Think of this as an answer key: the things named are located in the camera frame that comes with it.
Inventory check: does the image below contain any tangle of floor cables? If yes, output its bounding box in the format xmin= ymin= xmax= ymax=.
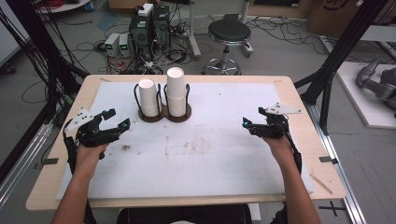
xmin=245 ymin=14 xmax=332 ymax=54

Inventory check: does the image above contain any black frame post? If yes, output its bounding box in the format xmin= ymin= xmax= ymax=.
xmin=293 ymin=0 xmax=389 ymax=135

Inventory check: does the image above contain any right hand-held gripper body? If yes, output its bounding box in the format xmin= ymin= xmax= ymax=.
xmin=248 ymin=102 xmax=303 ymax=140

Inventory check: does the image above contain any black tape cross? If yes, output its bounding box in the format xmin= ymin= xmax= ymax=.
xmin=318 ymin=200 xmax=347 ymax=217

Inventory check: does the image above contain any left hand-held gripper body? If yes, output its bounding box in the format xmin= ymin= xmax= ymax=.
xmin=64 ymin=106 xmax=123 ymax=148

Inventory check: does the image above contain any person's black clothing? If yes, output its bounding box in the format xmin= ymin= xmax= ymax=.
xmin=116 ymin=203 xmax=253 ymax=224

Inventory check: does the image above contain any thin wooden stick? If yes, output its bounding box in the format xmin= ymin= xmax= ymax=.
xmin=309 ymin=173 xmax=333 ymax=196

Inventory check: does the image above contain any dark brown wire cup holder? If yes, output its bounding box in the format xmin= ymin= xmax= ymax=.
xmin=133 ymin=82 xmax=193 ymax=123

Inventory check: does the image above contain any cardboard box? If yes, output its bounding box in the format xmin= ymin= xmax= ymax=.
xmin=306 ymin=0 xmax=378 ymax=39

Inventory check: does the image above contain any white table mat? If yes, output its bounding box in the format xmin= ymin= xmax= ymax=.
xmin=55 ymin=81 xmax=315 ymax=201

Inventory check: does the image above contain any white paper cup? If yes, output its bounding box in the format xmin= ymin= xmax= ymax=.
xmin=167 ymin=92 xmax=188 ymax=119
xmin=137 ymin=78 xmax=162 ymax=118
xmin=166 ymin=66 xmax=188 ymax=98

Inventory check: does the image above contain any grey power supply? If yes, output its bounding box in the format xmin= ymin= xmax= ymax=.
xmin=118 ymin=33 xmax=134 ymax=58
xmin=104 ymin=32 xmax=121 ymax=57

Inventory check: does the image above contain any white platform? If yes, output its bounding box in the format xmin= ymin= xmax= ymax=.
xmin=335 ymin=60 xmax=396 ymax=131

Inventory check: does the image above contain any black frame with cables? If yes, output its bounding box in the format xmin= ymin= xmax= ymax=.
xmin=0 ymin=0 xmax=91 ymax=126

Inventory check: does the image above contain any grey table leg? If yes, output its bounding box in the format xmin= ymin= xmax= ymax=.
xmin=186 ymin=0 xmax=203 ymax=59

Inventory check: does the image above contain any aluminium rail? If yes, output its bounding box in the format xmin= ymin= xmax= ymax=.
xmin=305 ymin=102 xmax=367 ymax=224
xmin=0 ymin=121 xmax=54 ymax=207

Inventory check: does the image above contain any hand-held gripper cable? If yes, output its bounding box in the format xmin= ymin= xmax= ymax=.
xmin=284 ymin=115 xmax=304 ymax=175
xmin=63 ymin=119 xmax=79 ymax=175

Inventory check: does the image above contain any person's left hand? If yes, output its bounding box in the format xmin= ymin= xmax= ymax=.
xmin=75 ymin=142 xmax=109 ymax=180

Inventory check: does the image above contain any black computer tower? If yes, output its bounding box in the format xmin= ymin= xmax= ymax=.
xmin=128 ymin=12 xmax=155 ymax=61
xmin=151 ymin=5 xmax=172 ymax=51

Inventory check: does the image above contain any person's right hand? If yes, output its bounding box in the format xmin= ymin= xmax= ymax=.
xmin=262 ymin=134 xmax=296 ymax=166

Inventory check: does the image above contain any right hand-held gripper cable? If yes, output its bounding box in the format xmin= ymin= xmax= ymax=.
xmin=284 ymin=115 xmax=304 ymax=175

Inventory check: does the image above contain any left hand-held gripper cable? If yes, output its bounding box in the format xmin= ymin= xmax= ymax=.
xmin=63 ymin=119 xmax=79 ymax=175

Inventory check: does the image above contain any white box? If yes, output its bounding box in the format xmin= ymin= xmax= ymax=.
xmin=137 ymin=3 xmax=155 ymax=18

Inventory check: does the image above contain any black round stool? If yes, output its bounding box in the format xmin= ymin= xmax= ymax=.
xmin=201 ymin=19 xmax=253 ymax=76

